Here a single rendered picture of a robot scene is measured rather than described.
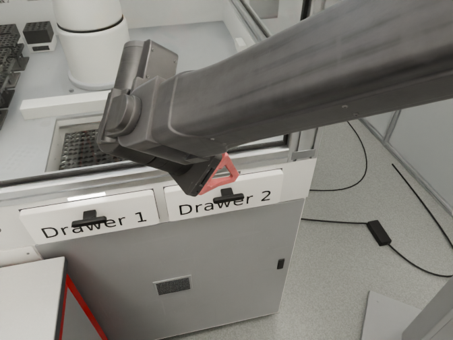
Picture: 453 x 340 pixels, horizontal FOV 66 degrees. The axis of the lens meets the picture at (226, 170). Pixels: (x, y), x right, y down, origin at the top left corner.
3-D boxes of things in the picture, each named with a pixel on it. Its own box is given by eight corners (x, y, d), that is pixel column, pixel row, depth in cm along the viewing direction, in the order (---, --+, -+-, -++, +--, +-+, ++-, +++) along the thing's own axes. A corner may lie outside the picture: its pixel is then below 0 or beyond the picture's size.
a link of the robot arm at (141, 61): (121, 128, 29) (203, 155, 34) (151, 1, 31) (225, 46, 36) (75, 138, 38) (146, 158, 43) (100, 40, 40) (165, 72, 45)
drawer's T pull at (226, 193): (244, 200, 82) (245, 195, 82) (213, 204, 81) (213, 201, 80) (240, 188, 85) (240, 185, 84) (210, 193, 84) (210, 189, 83)
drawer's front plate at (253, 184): (279, 202, 92) (284, 173, 85) (169, 222, 88) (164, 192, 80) (277, 197, 93) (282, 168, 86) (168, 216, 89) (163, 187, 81)
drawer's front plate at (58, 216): (159, 223, 87) (153, 194, 80) (36, 245, 83) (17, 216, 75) (158, 218, 89) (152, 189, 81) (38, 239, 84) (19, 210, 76)
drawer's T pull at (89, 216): (107, 222, 78) (106, 218, 77) (72, 229, 76) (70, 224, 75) (107, 210, 80) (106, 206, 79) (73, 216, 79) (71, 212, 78)
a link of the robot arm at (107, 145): (83, 150, 38) (112, 150, 34) (98, 90, 39) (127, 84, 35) (135, 165, 43) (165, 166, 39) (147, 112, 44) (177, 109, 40)
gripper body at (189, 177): (187, 119, 49) (144, 98, 43) (226, 157, 42) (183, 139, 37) (162, 156, 50) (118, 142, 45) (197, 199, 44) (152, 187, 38)
